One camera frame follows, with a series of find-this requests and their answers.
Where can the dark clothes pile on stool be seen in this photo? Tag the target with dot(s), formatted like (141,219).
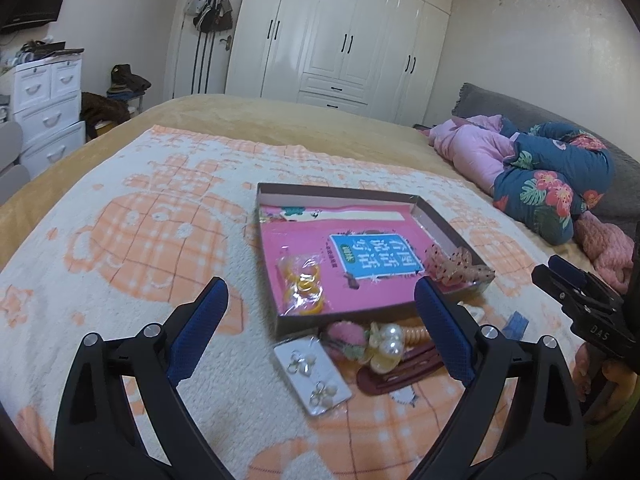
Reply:
(127,87)

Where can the pink book in tray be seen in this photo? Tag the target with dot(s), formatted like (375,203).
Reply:
(353,261)

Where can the pearl clear hair claw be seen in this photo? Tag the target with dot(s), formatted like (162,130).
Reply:
(386,347)

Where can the pink pompom hair clip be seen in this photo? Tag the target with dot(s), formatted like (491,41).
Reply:
(345,341)

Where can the earrings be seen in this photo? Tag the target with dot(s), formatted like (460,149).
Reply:
(312,375)

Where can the white cloud hair claw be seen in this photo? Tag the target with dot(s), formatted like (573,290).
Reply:
(477,313)

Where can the dotted sheer bow hairclip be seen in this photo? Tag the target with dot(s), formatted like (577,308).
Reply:
(456,269)

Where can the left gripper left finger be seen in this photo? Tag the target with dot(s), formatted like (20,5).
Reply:
(96,436)

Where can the hanging bags on door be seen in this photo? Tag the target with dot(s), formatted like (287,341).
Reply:
(210,15)

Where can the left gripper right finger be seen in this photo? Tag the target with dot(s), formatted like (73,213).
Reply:
(543,436)

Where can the white drawer cabinet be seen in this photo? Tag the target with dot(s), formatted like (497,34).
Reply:
(45,100)

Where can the yellow rings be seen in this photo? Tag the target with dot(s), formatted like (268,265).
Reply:
(301,284)

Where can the floral blue quilt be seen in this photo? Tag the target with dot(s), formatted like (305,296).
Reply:
(558,172)

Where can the orange white plush blanket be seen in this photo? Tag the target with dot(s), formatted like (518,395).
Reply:
(148,228)

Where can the white wardrobe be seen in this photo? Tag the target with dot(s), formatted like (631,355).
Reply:
(372,58)

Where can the small blue plastic box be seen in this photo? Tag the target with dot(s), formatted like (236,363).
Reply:
(516,326)

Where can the pink knitted blanket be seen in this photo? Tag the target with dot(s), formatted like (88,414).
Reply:
(608,248)

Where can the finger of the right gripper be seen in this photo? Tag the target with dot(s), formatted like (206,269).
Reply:
(565,294)
(567,271)

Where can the dark brown bag on floor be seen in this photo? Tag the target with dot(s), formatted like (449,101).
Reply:
(95,109)

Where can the bed with tan cover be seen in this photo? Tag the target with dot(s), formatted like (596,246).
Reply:
(257,120)

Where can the white door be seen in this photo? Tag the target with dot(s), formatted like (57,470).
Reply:
(197,63)

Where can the right hand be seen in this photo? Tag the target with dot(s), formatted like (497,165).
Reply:
(603,386)

